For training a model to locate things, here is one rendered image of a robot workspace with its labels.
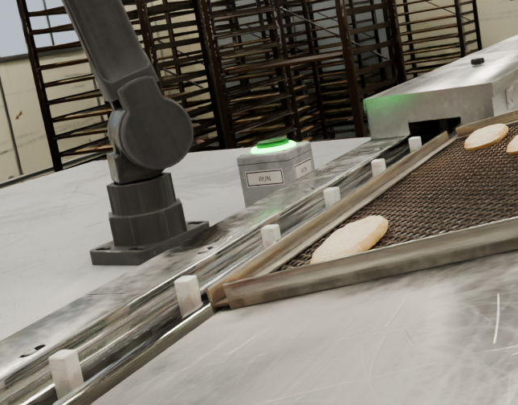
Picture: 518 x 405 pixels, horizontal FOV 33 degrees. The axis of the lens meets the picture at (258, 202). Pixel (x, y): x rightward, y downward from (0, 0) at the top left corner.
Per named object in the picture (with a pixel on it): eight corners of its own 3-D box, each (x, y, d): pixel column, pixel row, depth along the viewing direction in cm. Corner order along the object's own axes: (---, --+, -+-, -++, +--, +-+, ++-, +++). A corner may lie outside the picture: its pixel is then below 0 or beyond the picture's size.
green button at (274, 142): (267, 151, 109) (264, 138, 109) (295, 148, 107) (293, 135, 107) (252, 157, 105) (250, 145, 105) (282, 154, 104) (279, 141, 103)
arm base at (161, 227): (159, 234, 106) (88, 264, 97) (145, 169, 105) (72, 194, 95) (214, 233, 101) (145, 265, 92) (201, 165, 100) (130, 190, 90)
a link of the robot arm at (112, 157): (114, 193, 100) (122, 198, 95) (95, 104, 98) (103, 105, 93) (191, 175, 103) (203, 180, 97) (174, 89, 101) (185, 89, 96)
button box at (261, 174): (276, 227, 113) (261, 144, 111) (332, 224, 110) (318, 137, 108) (247, 246, 106) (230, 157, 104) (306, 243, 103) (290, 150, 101)
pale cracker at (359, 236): (346, 233, 59) (340, 217, 59) (399, 218, 57) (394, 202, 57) (298, 278, 50) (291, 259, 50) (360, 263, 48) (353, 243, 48)
